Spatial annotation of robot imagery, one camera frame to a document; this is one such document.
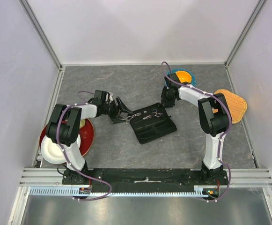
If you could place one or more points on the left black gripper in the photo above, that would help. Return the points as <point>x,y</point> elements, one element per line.
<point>114,117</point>

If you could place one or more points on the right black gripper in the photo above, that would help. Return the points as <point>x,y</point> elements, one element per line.
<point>167,104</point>

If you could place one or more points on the pink-tinted scissors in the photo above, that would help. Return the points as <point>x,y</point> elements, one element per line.
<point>155,113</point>

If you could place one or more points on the black zip tool case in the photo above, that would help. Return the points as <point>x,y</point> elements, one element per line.
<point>153,128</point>

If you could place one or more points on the silver scissors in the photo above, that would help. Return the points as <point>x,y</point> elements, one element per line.
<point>132,116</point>

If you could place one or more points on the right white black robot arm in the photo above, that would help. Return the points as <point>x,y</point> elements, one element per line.
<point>214,118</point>

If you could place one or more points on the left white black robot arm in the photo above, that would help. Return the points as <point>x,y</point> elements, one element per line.
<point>64,124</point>

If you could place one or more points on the orange bowl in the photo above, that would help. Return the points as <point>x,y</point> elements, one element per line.
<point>184,76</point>

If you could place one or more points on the pale yellow cup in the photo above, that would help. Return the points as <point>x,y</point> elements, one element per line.
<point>82,123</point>

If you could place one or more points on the red plate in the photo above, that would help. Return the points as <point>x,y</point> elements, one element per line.
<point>86,134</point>

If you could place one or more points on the orange woven mat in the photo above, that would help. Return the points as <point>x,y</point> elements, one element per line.
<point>236,104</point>

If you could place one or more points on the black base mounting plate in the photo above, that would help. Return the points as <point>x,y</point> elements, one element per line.
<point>143,179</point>

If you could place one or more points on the white plate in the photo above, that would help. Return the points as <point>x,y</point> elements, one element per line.
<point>53,153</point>

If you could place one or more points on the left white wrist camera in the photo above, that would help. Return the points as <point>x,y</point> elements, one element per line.
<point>109,97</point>

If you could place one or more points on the slotted cable duct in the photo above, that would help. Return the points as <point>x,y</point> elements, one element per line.
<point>79,192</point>

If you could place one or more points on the aluminium front rail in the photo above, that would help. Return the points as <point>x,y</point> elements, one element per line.
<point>239,178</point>

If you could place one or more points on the right aluminium corner post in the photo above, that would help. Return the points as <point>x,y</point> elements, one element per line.
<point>250,22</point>

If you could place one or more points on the aluminium corner post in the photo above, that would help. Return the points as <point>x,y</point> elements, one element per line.
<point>250,22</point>
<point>39,30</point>

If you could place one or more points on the left aluminium corner post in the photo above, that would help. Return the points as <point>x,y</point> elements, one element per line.
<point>39,30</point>

